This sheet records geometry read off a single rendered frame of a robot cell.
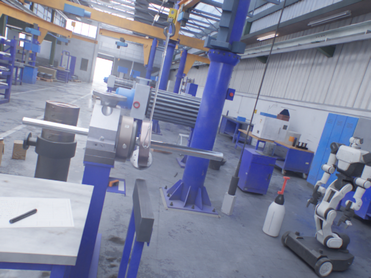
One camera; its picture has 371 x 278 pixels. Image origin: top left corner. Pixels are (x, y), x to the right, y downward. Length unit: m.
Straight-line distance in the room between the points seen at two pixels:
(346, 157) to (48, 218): 3.06
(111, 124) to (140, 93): 3.64
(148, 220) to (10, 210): 0.65
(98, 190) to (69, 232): 0.78
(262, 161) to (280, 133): 3.73
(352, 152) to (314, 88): 5.85
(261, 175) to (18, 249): 4.79
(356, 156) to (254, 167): 2.27
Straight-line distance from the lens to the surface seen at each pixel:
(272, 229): 4.22
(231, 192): 1.87
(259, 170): 5.64
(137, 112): 5.86
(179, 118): 6.03
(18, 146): 5.10
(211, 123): 4.07
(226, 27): 3.92
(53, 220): 1.55
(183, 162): 6.44
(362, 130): 7.11
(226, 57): 4.02
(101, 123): 2.22
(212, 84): 4.06
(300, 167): 8.44
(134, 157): 2.73
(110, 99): 2.33
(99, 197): 2.22
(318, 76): 9.48
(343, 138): 7.16
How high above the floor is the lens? 1.59
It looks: 10 degrees down
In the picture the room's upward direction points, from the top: 13 degrees clockwise
